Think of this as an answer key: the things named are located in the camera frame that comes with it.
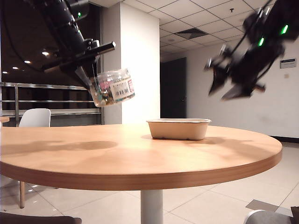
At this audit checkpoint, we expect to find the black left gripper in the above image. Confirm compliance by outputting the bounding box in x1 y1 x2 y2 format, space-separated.
42 41 117 91

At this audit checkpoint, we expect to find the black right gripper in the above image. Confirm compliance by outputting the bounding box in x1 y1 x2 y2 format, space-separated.
205 42 285 101

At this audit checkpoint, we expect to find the clear plastic jar with label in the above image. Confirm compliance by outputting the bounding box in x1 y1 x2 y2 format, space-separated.
89 68 135 108

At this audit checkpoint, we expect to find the beige rectangular paper tray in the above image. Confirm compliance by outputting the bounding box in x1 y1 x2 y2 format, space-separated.
146 118 213 141

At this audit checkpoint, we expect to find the metal railing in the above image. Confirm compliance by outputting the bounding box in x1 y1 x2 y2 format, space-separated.
0 82 105 128

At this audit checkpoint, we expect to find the dark door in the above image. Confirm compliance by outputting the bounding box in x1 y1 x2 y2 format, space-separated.
160 57 187 119

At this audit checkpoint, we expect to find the white plastic chair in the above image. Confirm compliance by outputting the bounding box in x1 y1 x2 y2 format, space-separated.
18 108 51 209

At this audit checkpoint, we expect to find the ceiling air vent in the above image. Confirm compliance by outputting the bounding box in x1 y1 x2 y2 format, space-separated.
174 28 207 40

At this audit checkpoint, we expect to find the dark brown seat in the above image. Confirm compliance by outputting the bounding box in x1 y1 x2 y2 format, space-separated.
0 211 82 224

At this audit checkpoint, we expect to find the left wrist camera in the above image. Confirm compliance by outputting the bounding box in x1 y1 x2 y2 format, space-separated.
83 39 100 50

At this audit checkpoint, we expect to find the wall sign plate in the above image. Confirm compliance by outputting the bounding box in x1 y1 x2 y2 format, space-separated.
279 58 296 70

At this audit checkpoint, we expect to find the white table pedestal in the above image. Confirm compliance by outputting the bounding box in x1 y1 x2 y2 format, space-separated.
140 190 164 224

